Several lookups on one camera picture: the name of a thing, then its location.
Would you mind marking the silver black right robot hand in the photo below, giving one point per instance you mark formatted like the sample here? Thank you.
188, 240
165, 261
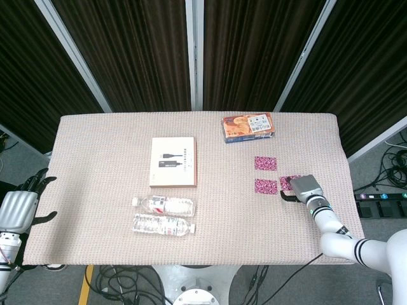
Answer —
306, 187

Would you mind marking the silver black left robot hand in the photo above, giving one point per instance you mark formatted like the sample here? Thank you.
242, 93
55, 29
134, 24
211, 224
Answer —
17, 209

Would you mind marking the pink patterned packet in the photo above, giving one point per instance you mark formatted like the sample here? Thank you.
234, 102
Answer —
266, 187
266, 163

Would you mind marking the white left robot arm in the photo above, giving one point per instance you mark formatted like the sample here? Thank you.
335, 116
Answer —
8, 244

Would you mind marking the pink woven tablecloth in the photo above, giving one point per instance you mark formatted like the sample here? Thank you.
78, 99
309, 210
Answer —
95, 190

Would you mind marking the orange blue snack box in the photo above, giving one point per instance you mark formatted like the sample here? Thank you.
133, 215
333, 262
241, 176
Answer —
238, 127

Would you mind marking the clear bottle red swoosh label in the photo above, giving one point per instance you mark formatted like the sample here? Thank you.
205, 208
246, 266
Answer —
171, 206

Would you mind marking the dark brown curtain panel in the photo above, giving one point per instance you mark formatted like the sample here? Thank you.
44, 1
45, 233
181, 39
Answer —
31, 63
133, 47
365, 63
254, 47

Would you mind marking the clear bottle white text label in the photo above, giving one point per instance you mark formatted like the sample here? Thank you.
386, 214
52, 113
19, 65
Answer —
159, 225

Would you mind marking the grey metal partition rail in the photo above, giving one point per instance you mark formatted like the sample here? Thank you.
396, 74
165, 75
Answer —
25, 142
378, 138

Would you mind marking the grey metal partition post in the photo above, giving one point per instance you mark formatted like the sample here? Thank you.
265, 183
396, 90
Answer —
72, 52
306, 52
194, 63

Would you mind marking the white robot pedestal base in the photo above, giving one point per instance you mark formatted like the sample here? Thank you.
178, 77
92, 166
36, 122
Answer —
194, 282

